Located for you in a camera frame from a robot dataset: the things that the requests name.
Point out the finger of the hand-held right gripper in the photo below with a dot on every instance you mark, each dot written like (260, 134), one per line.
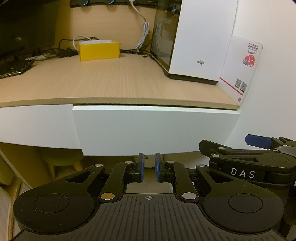
(256, 140)
(215, 150)

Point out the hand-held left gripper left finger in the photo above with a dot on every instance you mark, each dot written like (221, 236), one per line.
(141, 168)

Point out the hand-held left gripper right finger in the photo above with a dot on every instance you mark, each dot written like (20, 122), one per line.
(158, 168)

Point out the wide white drawer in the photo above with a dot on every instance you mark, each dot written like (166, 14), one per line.
(150, 129)

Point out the white printed leaflet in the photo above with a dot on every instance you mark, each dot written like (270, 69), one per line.
(240, 69)

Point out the narrow white drawer front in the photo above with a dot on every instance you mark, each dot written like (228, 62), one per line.
(34, 125)

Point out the white computer case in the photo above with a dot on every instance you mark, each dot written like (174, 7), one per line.
(201, 34)

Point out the yellow cardboard box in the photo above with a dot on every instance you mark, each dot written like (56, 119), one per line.
(99, 52)

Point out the white power adapter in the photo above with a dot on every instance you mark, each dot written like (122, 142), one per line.
(40, 57)

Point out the black keyboard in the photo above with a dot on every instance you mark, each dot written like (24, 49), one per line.
(11, 68)

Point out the black computer monitor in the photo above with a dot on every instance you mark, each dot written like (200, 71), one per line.
(23, 23)

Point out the black wall power strip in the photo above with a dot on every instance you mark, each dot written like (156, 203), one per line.
(97, 2)

